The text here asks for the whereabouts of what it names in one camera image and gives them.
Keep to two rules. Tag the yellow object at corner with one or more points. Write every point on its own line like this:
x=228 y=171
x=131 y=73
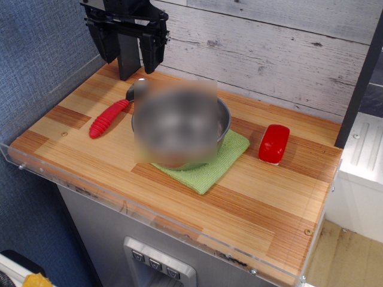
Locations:
x=36 y=280

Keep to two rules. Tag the silver dispenser panel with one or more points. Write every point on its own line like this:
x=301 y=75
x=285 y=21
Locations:
x=150 y=267

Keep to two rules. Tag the green cloth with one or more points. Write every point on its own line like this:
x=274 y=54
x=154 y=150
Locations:
x=200 y=179

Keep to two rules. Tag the red toy hotdog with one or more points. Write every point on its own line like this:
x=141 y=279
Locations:
x=273 y=144

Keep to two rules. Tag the clear acrylic table guard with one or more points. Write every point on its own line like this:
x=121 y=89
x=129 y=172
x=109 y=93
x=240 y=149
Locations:
x=256 y=211

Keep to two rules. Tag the grey toy fridge cabinet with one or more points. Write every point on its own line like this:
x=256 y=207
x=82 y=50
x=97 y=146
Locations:
x=103 y=229

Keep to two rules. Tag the white side cabinet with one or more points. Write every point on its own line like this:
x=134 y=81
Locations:
x=355 y=200

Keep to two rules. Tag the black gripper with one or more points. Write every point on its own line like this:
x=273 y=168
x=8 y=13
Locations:
x=139 y=19

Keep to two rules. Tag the stainless steel bowl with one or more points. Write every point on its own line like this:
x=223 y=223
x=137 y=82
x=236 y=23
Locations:
x=179 y=132

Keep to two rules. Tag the dark right frame post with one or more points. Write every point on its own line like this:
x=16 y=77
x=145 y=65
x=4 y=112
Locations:
x=367 y=70

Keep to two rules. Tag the red handled metal spoon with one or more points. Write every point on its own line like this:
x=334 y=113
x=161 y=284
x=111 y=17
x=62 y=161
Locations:
x=103 y=121

